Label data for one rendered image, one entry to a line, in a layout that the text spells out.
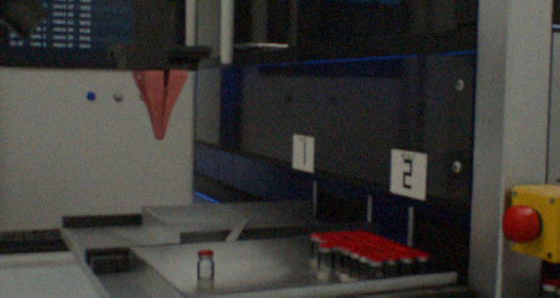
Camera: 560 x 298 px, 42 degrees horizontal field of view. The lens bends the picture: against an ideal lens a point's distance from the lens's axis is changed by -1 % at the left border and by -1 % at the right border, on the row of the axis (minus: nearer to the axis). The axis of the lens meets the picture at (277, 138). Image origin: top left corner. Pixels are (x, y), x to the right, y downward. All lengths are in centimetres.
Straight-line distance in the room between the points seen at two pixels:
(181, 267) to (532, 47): 54
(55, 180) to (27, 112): 16
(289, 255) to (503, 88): 42
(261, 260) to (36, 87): 78
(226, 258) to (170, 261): 8
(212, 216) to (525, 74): 73
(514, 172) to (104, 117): 105
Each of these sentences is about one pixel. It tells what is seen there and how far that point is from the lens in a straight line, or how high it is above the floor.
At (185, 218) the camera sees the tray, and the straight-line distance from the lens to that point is 139.
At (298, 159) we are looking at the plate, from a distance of 133.
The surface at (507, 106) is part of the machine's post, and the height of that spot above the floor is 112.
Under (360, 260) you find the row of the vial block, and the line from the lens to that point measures 93.
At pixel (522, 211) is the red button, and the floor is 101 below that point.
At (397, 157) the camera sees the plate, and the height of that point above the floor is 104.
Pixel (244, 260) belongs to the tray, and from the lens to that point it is 107.
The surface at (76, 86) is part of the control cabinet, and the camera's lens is 168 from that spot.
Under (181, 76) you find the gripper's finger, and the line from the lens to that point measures 77.
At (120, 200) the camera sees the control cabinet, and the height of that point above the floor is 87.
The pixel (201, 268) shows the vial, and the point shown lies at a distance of 93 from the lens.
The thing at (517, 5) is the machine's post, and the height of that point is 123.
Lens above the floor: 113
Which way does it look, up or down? 4 degrees down
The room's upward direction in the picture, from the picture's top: 1 degrees clockwise
